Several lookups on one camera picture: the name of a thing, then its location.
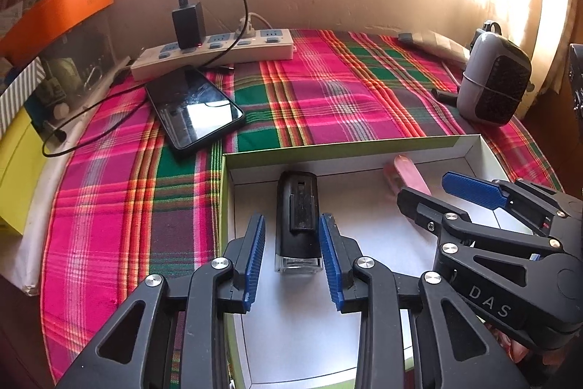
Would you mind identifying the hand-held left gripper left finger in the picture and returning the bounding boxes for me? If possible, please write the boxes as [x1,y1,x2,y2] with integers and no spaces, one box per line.
[57,213,267,389]

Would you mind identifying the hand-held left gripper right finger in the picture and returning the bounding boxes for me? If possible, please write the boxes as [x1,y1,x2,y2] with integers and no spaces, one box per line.
[319,213,531,389]

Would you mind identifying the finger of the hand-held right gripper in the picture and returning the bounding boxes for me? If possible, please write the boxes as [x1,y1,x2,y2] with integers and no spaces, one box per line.
[442,171,583,237]
[396,185,566,263]

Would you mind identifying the pink plastic clip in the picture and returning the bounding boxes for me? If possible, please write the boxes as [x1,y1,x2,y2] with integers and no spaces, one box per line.
[384,154,433,196]

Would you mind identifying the green white cardboard box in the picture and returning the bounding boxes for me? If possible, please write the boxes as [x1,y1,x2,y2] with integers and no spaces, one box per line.
[221,134,519,389]

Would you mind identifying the black bike light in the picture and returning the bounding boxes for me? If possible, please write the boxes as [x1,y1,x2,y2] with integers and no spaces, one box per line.
[274,171,325,276]

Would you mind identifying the grey fan heater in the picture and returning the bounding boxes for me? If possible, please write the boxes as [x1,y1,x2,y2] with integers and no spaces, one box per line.
[432,21,533,126]

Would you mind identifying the plaid blanket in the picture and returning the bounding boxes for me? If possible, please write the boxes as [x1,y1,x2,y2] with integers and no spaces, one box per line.
[41,29,566,385]

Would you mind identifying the beige folded bag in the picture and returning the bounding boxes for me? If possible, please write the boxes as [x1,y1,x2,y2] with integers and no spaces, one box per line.
[398,31,470,62]

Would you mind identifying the black smartphone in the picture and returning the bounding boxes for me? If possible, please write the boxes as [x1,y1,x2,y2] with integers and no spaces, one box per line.
[145,65,247,162]

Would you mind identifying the cream heart print curtain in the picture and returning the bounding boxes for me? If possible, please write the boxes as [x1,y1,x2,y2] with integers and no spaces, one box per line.
[514,0,583,98]

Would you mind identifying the white power strip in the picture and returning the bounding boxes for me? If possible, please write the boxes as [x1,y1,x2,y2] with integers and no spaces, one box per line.
[131,28,296,81]

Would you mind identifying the black charger adapter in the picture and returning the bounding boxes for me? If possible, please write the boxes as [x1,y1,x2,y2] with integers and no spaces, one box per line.
[171,3,206,50]

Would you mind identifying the yellow box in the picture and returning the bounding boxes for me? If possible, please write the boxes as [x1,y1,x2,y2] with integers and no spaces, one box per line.
[0,116,51,235]

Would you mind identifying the clear plastic tank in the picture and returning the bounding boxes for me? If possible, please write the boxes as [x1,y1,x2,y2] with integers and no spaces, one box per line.
[32,13,130,130]

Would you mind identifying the grey striped box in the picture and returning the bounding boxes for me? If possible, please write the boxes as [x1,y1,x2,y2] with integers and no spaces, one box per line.
[0,60,46,135]

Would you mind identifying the orange box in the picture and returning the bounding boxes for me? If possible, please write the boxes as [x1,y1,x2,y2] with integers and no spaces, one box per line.
[0,0,114,61]

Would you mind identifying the white plug with cable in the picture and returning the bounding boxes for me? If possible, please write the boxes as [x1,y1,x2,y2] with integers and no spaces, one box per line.
[237,12,274,39]

